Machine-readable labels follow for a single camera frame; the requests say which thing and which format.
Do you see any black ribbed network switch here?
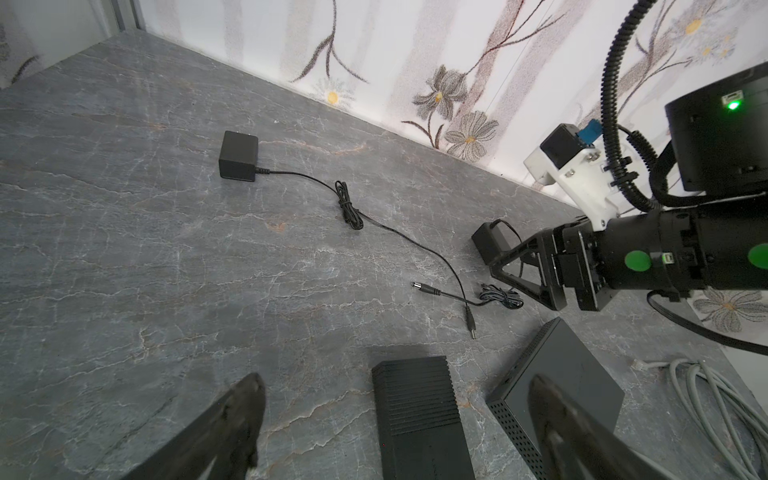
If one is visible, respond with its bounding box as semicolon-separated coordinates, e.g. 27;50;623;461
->
372;356;475;479

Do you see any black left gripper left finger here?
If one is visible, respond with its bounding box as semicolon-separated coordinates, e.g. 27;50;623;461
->
125;372;266;479

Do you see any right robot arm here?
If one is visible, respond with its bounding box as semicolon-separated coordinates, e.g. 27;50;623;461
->
472;65;767;311

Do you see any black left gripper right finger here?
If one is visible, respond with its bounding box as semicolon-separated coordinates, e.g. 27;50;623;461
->
527;374;674;479

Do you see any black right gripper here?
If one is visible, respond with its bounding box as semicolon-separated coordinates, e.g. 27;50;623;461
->
489;220;615;311

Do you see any grey flat network switch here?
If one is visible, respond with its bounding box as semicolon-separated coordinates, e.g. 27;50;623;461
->
486;318;624;479

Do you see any black power adapter with cable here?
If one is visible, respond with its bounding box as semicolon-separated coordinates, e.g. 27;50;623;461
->
218;130;477;340

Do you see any grey ethernet cable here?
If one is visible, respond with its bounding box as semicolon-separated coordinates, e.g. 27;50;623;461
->
632;356;768;480

